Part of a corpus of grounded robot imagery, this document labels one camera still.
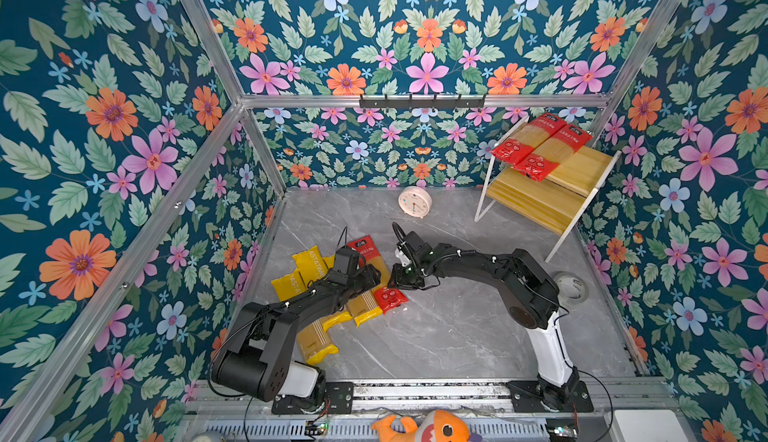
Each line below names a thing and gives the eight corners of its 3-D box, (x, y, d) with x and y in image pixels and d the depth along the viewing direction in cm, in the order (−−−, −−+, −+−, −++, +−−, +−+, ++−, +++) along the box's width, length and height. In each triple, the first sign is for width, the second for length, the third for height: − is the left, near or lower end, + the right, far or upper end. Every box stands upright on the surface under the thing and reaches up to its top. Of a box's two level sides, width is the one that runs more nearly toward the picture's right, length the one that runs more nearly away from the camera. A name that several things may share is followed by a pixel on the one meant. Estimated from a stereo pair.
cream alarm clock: (399, 211, 115) (399, 190, 106) (404, 202, 117) (404, 181, 108) (426, 220, 112) (428, 199, 103) (430, 211, 115) (433, 190, 106)
